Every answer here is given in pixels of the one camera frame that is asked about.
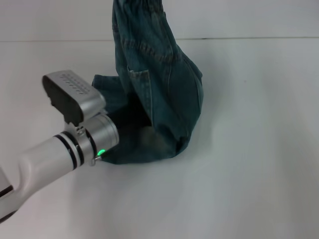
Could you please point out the blue denim shorts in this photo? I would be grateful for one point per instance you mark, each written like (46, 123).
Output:
(162, 87)

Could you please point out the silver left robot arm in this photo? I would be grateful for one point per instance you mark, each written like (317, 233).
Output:
(62, 154)

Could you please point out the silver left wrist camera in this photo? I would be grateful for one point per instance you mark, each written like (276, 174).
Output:
(72, 97)

